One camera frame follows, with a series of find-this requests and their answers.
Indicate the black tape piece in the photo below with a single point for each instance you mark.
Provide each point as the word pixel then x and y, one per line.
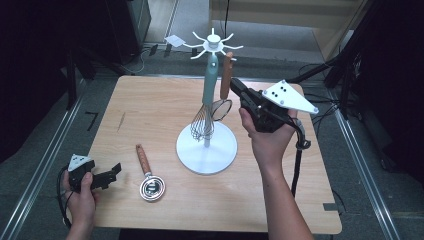
pixel 330 206

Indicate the light wooden shelf unit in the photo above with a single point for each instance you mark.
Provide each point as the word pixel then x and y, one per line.
pixel 300 13

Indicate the white utensil rack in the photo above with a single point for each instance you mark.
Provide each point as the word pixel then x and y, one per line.
pixel 206 156

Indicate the person's left hand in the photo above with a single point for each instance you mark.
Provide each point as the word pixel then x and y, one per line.
pixel 80 206

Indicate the black metal stand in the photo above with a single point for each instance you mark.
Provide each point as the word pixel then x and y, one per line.
pixel 336 66

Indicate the white paper tag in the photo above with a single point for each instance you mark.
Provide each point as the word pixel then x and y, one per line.
pixel 174 40

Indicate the black cabinet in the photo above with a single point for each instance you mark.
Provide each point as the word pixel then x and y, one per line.
pixel 130 30

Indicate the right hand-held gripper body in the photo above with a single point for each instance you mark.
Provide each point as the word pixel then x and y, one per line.
pixel 286 96

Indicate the metal floor rail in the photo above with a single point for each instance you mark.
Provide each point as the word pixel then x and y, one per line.
pixel 36 170
pixel 363 160

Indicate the person's right hand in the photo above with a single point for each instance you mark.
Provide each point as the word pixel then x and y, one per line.
pixel 270 146

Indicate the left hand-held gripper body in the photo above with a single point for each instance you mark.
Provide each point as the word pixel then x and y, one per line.
pixel 78 161

